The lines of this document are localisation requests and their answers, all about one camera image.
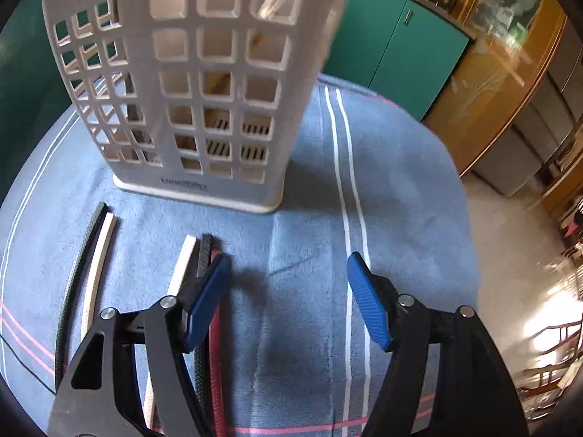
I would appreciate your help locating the blue striped towel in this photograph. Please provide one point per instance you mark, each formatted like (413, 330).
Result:
(296, 305)

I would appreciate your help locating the grey refrigerator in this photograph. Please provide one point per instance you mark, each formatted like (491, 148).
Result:
(533, 123)

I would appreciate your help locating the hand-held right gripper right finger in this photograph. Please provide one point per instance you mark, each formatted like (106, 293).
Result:
(369, 300)

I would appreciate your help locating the red chopstick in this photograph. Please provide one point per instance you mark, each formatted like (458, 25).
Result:
(217, 373)

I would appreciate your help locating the white plastic utensil basket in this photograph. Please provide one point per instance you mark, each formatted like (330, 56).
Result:
(314, 54)

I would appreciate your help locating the black chopstick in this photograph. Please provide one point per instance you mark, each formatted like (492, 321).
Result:
(206, 255)
(73, 277)

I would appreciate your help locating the wooden framed glass door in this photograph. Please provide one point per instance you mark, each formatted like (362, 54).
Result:
(492, 77)

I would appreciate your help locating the teal base cabinet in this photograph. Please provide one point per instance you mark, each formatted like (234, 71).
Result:
(22, 100)
(387, 54)

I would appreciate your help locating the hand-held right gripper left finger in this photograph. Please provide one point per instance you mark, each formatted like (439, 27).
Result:
(207, 300)

